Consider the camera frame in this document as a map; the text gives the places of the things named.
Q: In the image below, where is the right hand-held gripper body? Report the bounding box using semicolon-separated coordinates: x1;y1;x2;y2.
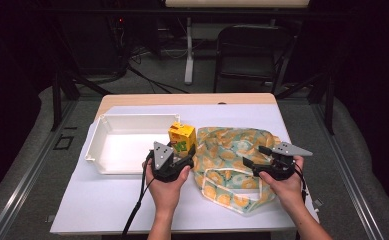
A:
251;141;314;182

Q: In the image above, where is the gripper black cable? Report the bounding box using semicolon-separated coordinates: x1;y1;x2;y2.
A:
293;162;309;205
121;159;156;238

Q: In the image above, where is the person's left hand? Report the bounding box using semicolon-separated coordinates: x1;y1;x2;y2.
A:
142;159;192;215

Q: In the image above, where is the aluminium rail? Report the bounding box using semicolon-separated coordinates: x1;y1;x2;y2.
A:
309;99;385;240
0;99;80;240

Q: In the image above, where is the white stand leg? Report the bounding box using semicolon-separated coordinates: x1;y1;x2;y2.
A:
183;16;196;85

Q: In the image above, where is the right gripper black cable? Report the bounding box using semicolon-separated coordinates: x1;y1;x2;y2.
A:
293;162;309;205

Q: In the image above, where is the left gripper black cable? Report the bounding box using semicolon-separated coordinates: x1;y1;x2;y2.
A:
121;159;156;238

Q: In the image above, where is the white plastic tray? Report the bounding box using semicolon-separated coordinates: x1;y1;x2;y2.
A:
84;113;182;176

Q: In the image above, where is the floral cloth bag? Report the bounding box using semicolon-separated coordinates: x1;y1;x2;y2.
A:
191;125;284;215

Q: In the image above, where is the yellow drink carton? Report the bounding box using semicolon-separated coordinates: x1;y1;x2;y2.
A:
167;121;198;158

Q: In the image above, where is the black frame post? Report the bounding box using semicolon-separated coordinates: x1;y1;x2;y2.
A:
51;70;64;132
324;70;336;135

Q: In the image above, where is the black floor cable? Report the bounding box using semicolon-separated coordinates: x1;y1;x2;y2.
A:
126;63;190;95

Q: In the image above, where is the white table mat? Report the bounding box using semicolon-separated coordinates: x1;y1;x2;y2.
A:
49;103;320;235

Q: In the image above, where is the person's right hand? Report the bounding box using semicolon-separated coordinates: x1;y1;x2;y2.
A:
258;155;306;210

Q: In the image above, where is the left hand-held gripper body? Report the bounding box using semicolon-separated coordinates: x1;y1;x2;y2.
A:
146;141;197;184

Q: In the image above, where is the dark cabinet with red light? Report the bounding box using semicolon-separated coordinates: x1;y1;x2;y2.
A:
57;12;130;77

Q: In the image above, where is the black folding chair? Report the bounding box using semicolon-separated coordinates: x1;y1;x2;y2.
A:
213;23;298;95

